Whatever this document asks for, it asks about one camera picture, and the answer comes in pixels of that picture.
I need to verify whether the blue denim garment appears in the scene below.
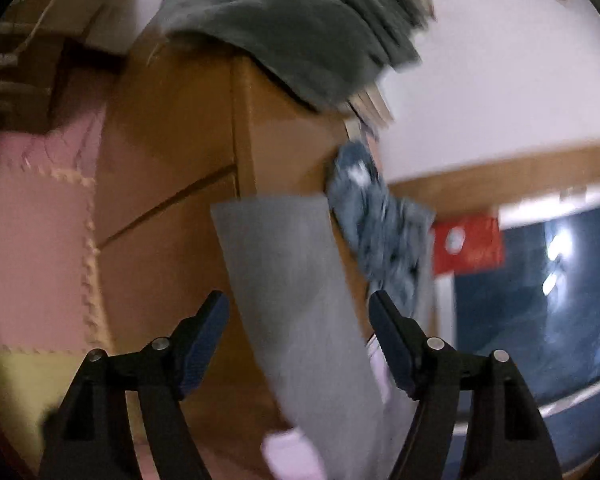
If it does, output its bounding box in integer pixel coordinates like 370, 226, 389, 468
325, 140, 436, 311

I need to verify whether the glass window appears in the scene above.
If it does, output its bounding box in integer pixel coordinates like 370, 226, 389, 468
435, 200, 600, 480

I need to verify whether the dark green cloth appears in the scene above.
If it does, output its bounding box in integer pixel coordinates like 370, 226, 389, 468
157, 0, 436, 111

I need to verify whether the grey garment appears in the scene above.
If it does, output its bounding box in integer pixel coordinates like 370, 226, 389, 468
210, 192, 421, 480

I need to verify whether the red box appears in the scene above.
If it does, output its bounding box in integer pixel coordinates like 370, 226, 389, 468
430, 215, 506, 276

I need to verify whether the foam puzzle floor mat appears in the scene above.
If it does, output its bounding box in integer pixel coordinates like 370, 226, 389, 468
0, 75, 116, 461

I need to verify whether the wooden platform cabinet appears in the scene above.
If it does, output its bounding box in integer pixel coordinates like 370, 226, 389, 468
92, 35, 381, 480

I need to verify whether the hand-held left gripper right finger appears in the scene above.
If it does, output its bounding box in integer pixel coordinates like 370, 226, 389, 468
369, 290, 563, 480

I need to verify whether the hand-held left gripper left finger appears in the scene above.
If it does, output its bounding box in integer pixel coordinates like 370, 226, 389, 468
39, 290, 231, 480

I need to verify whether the dark wooden nightstand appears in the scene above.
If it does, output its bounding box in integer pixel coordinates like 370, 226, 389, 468
0, 0, 131, 131

